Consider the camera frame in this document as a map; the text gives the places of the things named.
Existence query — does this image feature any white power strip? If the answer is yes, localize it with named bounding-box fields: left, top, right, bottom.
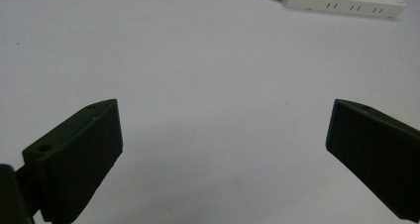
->
left=282, top=0, right=407, bottom=19

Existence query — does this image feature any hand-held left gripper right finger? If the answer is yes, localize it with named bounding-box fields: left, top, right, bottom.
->
left=325, top=98, right=420, bottom=224

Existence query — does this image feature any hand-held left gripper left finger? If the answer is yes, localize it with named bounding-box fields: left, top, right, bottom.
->
left=14, top=98, right=124, bottom=224

